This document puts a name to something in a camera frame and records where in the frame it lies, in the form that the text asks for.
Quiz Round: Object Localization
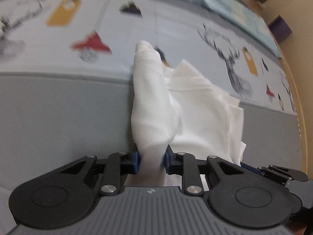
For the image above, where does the wooden bed frame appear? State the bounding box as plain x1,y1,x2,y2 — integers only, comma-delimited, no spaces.
243,0,312,177

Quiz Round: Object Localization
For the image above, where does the white small garment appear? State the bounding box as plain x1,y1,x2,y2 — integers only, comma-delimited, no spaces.
126,41,246,187

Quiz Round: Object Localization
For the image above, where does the printed deer pattern sheet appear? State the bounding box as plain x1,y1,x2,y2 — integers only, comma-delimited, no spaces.
0,0,298,116

